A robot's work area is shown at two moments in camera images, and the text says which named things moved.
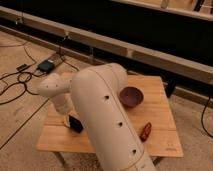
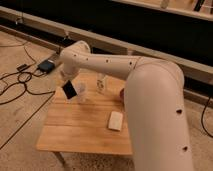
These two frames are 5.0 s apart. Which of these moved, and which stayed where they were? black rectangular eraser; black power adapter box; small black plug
Moved: black rectangular eraser
Stayed: black power adapter box; small black plug
